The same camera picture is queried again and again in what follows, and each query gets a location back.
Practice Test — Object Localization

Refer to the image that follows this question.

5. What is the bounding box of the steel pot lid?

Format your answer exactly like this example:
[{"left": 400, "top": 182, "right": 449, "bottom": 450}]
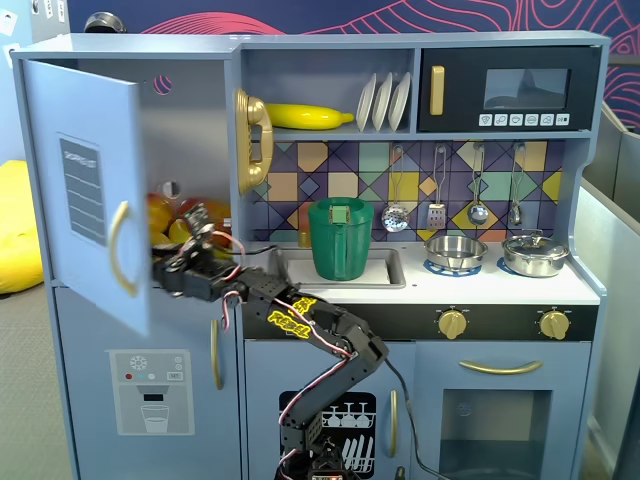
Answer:
[{"left": 501, "top": 229, "right": 570, "bottom": 261}]

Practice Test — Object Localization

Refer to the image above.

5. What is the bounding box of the orange toy fruit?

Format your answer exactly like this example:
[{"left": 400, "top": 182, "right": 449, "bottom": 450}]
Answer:
[
  {"left": 146, "top": 193, "right": 175, "bottom": 234},
  {"left": 202, "top": 199, "right": 233, "bottom": 251}
]

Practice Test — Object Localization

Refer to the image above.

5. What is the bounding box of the curved gold door handle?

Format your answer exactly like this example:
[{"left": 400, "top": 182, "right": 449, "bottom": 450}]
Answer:
[
  {"left": 108, "top": 200, "right": 140, "bottom": 298},
  {"left": 209, "top": 317, "right": 225, "bottom": 391}
]

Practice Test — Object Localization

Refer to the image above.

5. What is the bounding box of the steel whisk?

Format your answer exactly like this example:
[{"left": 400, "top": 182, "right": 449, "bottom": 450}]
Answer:
[{"left": 508, "top": 143, "right": 527, "bottom": 226}]

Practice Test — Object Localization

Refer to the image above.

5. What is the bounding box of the yellow toy lemon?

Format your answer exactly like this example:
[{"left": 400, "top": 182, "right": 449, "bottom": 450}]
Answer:
[{"left": 168, "top": 219, "right": 194, "bottom": 245}]

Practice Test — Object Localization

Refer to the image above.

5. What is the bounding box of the gold stove knob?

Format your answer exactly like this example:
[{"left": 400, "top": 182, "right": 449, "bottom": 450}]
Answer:
[
  {"left": 437, "top": 308, "right": 469, "bottom": 341},
  {"left": 538, "top": 309, "right": 570, "bottom": 342}
]

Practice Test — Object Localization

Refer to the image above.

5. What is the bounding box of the steel slotted spatula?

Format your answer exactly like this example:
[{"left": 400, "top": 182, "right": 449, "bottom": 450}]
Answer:
[{"left": 426, "top": 144, "right": 448, "bottom": 231}]

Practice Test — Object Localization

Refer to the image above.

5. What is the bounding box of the yellow toy banana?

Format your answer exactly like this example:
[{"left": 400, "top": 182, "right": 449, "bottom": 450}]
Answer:
[{"left": 264, "top": 102, "right": 355, "bottom": 131}]

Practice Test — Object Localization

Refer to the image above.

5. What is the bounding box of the yellow bean bag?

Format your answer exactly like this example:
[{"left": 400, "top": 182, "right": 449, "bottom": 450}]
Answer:
[{"left": 0, "top": 159, "right": 46, "bottom": 296}]

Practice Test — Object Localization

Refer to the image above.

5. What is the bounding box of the steel pan without lid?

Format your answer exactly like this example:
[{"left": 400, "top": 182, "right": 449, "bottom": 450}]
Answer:
[{"left": 424, "top": 234, "right": 489, "bottom": 272}]

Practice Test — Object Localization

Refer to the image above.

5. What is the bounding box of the grey toy sink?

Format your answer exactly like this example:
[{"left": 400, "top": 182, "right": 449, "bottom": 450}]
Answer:
[{"left": 265, "top": 247, "right": 407, "bottom": 290}]

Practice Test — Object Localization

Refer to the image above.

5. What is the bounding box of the gold toy telephone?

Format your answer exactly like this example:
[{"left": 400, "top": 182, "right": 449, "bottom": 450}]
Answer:
[{"left": 234, "top": 87, "right": 275, "bottom": 197}]

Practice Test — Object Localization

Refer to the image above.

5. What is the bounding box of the gold dishwasher handle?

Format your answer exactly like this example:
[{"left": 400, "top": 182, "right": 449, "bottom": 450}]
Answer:
[{"left": 388, "top": 389, "right": 399, "bottom": 459}]

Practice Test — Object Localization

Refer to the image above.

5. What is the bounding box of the blue dishwasher door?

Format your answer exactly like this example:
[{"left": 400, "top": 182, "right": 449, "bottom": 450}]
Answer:
[{"left": 243, "top": 340, "right": 417, "bottom": 480}]

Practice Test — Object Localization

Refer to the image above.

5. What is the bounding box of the steel pot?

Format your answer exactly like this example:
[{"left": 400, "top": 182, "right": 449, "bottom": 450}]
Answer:
[{"left": 502, "top": 248, "right": 571, "bottom": 278}]

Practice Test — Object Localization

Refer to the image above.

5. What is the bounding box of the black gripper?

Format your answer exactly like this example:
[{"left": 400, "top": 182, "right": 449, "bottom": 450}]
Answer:
[{"left": 151, "top": 202, "right": 246, "bottom": 303}]

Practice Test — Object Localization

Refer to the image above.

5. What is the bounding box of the steel ladle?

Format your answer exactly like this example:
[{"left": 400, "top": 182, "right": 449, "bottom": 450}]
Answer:
[{"left": 467, "top": 143, "right": 490, "bottom": 226}]

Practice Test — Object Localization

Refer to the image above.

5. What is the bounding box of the blue oven door with window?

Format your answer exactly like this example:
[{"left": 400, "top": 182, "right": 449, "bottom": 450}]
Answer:
[{"left": 414, "top": 341, "right": 592, "bottom": 480}]

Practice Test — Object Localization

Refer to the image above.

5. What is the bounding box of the blue toy kitchen frame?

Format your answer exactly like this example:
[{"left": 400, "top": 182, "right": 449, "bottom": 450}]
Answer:
[{"left": 9, "top": 30, "right": 612, "bottom": 480}]

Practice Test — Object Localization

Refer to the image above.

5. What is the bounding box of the gold oven handle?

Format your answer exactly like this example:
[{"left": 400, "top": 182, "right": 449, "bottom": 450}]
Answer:
[{"left": 458, "top": 359, "right": 544, "bottom": 376}]

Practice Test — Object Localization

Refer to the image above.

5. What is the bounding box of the steel slotted skimmer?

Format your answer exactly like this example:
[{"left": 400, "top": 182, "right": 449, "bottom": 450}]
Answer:
[{"left": 381, "top": 144, "right": 411, "bottom": 234}]

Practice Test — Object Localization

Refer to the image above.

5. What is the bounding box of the white toy plate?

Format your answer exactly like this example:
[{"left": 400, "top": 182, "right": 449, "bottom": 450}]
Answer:
[
  {"left": 372, "top": 72, "right": 394, "bottom": 132},
  {"left": 388, "top": 72, "right": 412, "bottom": 132},
  {"left": 355, "top": 72, "right": 378, "bottom": 133}
]

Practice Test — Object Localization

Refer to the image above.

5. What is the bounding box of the green plastic bucket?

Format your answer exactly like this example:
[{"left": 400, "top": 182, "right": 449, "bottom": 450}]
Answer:
[{"left": 306, "top": 196, "right": 375, "bottom": 282}]

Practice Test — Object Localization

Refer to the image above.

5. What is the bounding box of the black microwave door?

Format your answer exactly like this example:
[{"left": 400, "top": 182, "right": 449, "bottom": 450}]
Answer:
[{"left": 418, "top": 46, "right": 604, "bottom": 133}]

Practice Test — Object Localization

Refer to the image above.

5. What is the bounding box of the blue door with shopping list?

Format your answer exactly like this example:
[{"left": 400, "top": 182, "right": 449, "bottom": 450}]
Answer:
[{"left": 20, "top": 58, "right": 154, "bottom": 337}]

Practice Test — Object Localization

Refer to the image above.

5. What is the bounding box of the grey metal cabinet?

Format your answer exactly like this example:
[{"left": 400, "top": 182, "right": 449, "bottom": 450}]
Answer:
[{"left": 29, "top": 0, "right": 69, "bottom": 44}]

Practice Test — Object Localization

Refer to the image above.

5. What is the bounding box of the blue door with water dispenser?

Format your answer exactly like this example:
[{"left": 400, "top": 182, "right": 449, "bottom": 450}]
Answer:
[{"left": 53, "top": 287, "right": 243, "bottom": 480}]

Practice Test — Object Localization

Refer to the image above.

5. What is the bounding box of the grey partition panel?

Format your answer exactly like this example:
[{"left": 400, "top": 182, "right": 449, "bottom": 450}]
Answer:
[{"left": 574, "top": 99, "right": 640, "bottom": 480}]

